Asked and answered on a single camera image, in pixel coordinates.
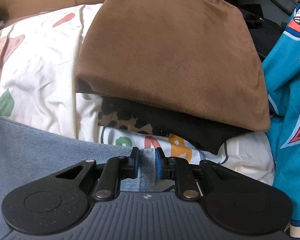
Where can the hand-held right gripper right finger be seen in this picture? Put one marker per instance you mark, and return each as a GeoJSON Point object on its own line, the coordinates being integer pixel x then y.
{"type": "Point", "coordinates": [160, 165]}

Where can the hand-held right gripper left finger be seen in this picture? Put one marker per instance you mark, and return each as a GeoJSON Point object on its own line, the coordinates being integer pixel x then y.
{"type": "Point", "coordinates": [135, 165]}

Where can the blue denim jeans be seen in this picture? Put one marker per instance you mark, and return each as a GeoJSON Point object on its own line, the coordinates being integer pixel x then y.
{"type": "Point", "coordinates": [27, 152]}

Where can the black folded garment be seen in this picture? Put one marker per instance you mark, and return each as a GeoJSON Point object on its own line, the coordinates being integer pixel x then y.
{"type": "Point", "coordinates": [202, 135]}

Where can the brown folded garment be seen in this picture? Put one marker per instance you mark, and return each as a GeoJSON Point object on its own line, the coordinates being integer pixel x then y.
{"type": "Point", "coordinates": [177, 55]}

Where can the bear print blanket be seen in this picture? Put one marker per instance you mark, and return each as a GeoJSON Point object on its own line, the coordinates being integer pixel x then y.
{"type": "Point", "coordinates": [39, 80]}

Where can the teal patterned cloth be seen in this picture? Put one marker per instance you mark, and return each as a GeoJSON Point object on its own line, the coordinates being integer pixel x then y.
{"type": "Point", "coordinates": [287, 100]}

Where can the black clothing pile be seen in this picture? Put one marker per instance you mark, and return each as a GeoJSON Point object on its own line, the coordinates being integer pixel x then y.
{"type": "Point", "coordinates": [265, 30]}

